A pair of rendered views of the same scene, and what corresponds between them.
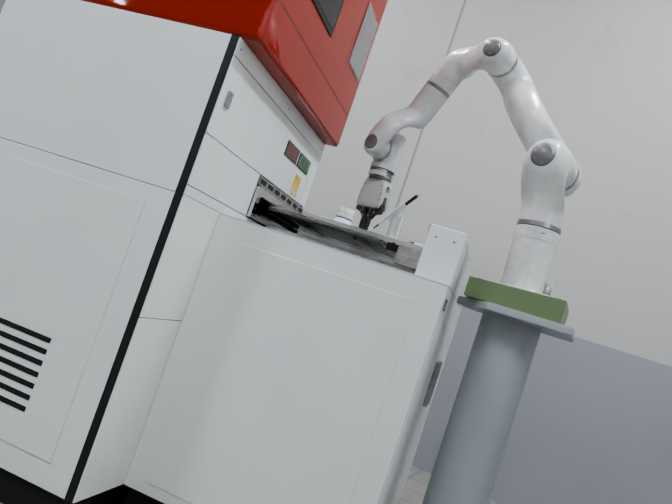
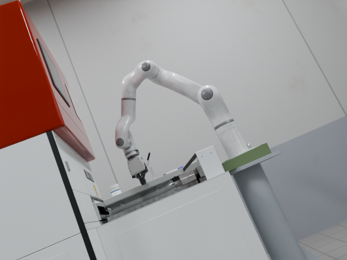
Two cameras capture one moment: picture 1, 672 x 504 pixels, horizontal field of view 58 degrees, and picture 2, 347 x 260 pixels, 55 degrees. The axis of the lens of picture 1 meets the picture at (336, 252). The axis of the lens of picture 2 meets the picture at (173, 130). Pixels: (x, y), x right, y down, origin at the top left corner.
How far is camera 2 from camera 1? 0.53 m
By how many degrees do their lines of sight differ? 26
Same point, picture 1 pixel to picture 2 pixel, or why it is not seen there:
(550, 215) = (226, 115)
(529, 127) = (187, 88)
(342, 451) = not seen: outside the picture
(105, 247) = not seen: outside the picture
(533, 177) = (209, 106)
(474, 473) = (289, 240)
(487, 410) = (272, 211)
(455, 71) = (132, 86)
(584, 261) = (208, 134)
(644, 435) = (282, 181)
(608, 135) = not seen: hidden behind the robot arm
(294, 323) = (179, 246)
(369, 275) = (193, 194)
